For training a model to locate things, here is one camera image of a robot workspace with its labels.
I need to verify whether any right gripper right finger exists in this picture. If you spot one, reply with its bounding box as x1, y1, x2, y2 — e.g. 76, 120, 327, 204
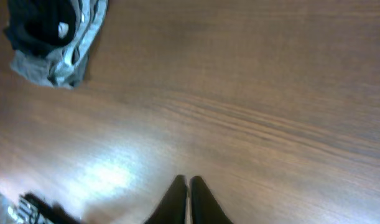
190, 176, 233, 224

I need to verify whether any grey folded garment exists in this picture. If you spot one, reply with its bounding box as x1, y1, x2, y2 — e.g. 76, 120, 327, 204
11, 0, 109, 89

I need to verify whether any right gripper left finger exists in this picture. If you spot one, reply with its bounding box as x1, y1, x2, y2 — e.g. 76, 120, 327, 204
144, 175, 187, 224

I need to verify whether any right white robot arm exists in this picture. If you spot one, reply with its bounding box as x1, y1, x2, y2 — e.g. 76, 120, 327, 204
1, 175, 233, 224

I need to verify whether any black t-shirt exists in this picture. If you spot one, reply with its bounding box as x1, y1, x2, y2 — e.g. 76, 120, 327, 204
3, 0, 80, 57

